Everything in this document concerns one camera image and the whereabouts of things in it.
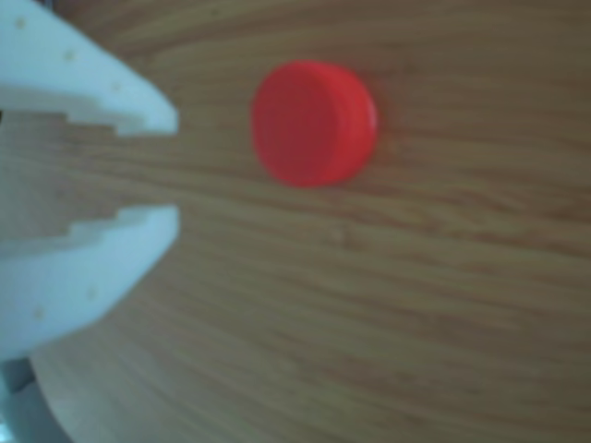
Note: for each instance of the red bottle cap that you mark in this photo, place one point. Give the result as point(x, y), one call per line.
point(314, 124)

